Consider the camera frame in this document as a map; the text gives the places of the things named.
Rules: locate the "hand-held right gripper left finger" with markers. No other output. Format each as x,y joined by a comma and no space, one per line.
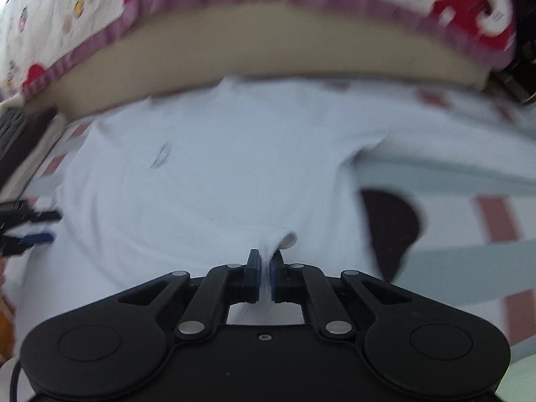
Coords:
254,276

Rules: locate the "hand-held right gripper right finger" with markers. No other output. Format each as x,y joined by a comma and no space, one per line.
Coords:
274,278

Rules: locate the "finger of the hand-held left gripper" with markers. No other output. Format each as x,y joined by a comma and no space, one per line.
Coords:
29,214
35,238

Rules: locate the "white T-shirt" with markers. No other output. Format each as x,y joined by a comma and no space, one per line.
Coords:
230,176

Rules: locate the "dark brown folded garment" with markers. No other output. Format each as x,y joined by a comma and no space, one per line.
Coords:
35,134

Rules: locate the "grey folded garment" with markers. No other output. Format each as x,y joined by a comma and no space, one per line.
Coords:
10,130

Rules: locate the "checked round rug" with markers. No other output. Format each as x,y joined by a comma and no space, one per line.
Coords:
460,226

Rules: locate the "pale green cloth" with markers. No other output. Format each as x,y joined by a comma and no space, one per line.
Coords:
523,385

